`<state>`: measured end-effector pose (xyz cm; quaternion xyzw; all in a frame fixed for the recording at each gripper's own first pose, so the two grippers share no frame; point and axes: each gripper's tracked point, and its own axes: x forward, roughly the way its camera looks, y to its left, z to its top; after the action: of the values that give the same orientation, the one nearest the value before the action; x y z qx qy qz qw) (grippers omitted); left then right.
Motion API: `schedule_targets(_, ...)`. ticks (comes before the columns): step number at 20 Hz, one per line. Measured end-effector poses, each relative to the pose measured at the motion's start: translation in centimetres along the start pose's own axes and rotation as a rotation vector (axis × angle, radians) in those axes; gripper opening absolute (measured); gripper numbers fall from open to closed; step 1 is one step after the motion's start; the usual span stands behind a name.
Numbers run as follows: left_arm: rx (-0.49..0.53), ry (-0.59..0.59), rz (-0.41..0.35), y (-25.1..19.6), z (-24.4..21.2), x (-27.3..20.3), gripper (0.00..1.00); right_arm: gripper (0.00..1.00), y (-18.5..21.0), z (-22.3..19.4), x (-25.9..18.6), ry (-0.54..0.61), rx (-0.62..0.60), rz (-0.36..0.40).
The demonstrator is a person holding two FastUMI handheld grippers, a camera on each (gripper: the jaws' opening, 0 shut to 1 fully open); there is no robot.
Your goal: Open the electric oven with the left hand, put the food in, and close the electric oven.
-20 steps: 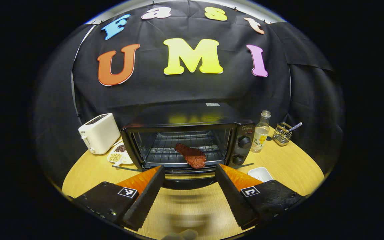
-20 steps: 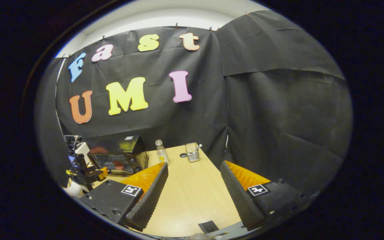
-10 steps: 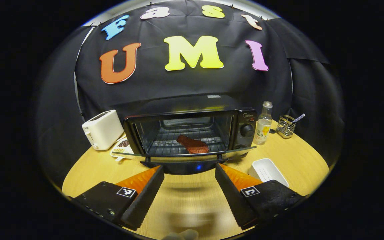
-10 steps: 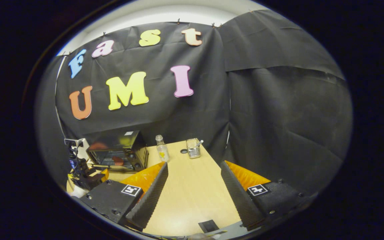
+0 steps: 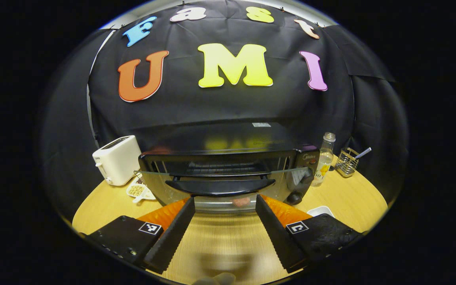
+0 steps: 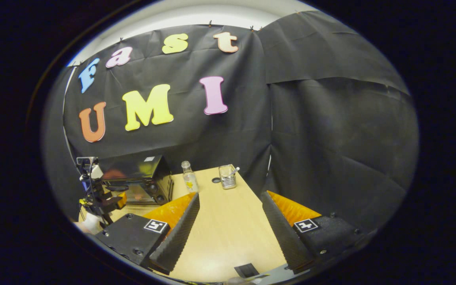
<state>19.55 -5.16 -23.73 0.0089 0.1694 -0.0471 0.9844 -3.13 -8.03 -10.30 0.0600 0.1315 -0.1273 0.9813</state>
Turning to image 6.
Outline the ribbed glass jar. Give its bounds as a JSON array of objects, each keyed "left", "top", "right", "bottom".
[{"left": 218, "top": 165, "right": 237, "bottom": 190}]

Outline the black backdrop cloth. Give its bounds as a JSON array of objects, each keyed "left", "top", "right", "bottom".
[{"left": 42, "top": 10, "right": 419, "bottom": 238}]

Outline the clear glass bottle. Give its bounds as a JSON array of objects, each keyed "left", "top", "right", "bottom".
[{"left": 181, "top": 161, "right": 199, "bottom": 193}]

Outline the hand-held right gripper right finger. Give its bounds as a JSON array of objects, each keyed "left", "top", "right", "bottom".
[{"left": 260, "top": 191, "right": 367, "bottom": 274}]

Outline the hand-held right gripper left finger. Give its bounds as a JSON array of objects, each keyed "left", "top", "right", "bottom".
[{"left": 95, "top": 193, "right": 201, "bottom": 276}]

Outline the black electric oven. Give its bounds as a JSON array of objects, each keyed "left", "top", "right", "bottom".
[{"left": 101, "top": 155, "right": 174, "bottom": 205}]

